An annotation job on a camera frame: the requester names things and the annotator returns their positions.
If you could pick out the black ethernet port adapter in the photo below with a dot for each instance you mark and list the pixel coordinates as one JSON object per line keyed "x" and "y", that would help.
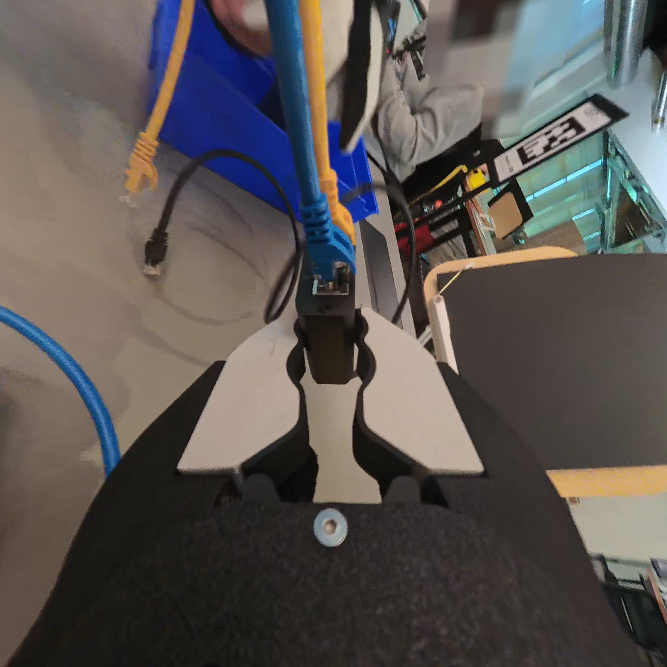
{"x": 331, "y": 334}

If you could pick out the person's left hand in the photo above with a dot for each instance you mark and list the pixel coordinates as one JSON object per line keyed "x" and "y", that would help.
{"x": 245, "y": 21}

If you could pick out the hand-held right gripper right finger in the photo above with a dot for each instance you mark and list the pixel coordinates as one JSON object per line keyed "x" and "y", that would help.
{"x": 422, "y": 417}

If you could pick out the blue plastic bin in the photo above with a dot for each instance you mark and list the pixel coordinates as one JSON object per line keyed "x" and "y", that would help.
{"x": 224, "y": 115}

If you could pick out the silver ventilation duct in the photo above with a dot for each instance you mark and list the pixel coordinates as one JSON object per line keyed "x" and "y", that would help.
{"x": 636, "y": 36}

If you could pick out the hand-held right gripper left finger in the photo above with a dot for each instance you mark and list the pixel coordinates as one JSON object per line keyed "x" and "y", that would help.
{"x": 245, "y": 417}

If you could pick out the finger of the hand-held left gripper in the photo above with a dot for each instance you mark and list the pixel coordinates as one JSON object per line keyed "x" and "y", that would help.
{"x": 354, "y": 63}

